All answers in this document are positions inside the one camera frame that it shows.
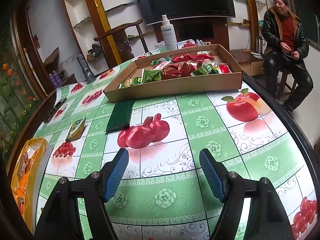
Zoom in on green fruit pattern tablecloth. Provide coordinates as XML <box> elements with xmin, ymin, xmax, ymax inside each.
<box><xmin>35</xmin><ymin>63</ymin><xmax>319</xmax><ymax>239</ymax></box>

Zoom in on dark green snack packet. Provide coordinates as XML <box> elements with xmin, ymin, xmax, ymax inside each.
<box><xmin>105</xmin><ymin>100</ymin><xmax>135</xmax><ymax>133</ymax></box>

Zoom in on green yellow snack packet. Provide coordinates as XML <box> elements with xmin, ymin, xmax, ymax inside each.
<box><xmin>66</xmin><ymin>118</ymin><xmax>86</xmax><ymax>141</ymax></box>

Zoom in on yellow rimmed white tray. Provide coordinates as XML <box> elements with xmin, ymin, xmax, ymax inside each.
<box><xmin>11</xmin><ymin>138</ymin><xmax>53</xmax><ymax>232</ymax></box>

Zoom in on black smartphone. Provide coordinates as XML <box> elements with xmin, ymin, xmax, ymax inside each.
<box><xmin>43</xmin><ymin>98</ymin><xmax>67</xmax><ymax>123</ymax></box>

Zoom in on brown cardboard snack tray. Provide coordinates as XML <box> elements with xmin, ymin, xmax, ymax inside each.
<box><xmin>104</xmin><ymin>44</ymin><xmax>243</xmax><ymax>102</ymax></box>

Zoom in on orange packet in tray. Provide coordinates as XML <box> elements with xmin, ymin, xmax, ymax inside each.
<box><xmin>13</xmin><ymin>171</ymin><xmax>30</xmax><ymax>217</ymax></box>

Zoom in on grey metal flashlight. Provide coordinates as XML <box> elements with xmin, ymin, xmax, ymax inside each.
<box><xmin>76</xmin><ymin>54</ymin><xmax>95</xmax><ymax>84</ymax></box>

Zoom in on green snack packet in box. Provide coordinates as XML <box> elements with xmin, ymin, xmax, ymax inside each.
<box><xmin>141</xmin><ymin>69</ymin><xmax>162</xmax><ymax>83</ymax></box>

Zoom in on wooden stool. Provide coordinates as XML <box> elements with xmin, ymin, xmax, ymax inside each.
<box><xmin>276</xmin><ymin>68</ymin><xmax>297</xmax><ymax>100</ymax></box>

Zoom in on purple bottles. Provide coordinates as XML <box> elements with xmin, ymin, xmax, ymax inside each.
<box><xmin>49</xmin><ymin>71</ymin><xmax>62</xmax><ymax>88</ymax></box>

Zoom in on red snack packets pile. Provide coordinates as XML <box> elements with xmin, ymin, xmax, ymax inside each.
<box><xmin>151</xmin><ymin>51</ymin><xmax>232</xmax><ymax>80</ymax></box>

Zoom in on wooden low tv cabinet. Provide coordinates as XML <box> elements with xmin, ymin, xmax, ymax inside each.
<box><xmin>229</xmin><ymin>50</ymin><xmax>264</xmax><ymax>76</ymax></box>

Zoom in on dark wooden chair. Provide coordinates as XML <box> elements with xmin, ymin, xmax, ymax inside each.
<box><xmin>94</xmin><ymin>18</ymin><xmax>149</xmax><ymax>68</ymax></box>

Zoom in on white spray bottle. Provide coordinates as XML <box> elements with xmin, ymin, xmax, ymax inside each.
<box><xmin>161</xmin><ymin>15</ymin><xmax>177</xmax><ymax>51</ymax></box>

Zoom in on man in black jacket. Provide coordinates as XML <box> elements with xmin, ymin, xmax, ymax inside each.
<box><xmin>261</xmin><ymin>0</ymin><xmax>313</xmax><ymax>114</ymax></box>

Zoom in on flower wall painting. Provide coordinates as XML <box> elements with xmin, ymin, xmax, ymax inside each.
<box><xmin>1</xmin><ymin>25</ymin><xmax>42</xmax><ymax>164</ymax></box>

